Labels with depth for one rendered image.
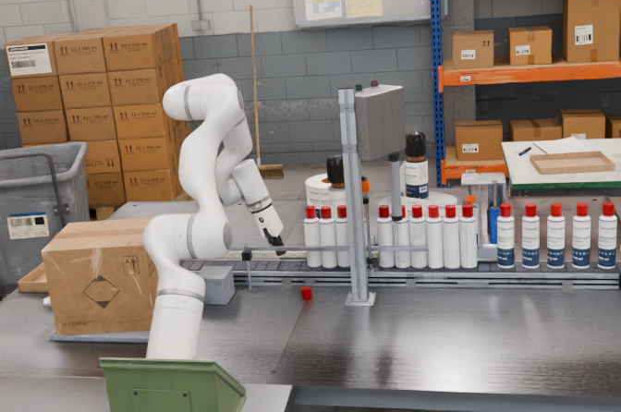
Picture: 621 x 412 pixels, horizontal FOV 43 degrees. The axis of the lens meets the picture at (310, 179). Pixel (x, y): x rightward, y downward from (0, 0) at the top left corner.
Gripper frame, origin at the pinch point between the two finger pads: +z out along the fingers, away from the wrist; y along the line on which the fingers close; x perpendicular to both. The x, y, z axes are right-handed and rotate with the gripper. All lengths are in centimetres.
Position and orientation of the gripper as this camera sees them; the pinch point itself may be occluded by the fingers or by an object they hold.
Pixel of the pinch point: (279, 248)
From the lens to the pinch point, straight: 262.3
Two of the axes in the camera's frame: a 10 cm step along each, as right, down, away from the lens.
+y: 1.9, -2.8, 9.4
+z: 3.9, 9.0, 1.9
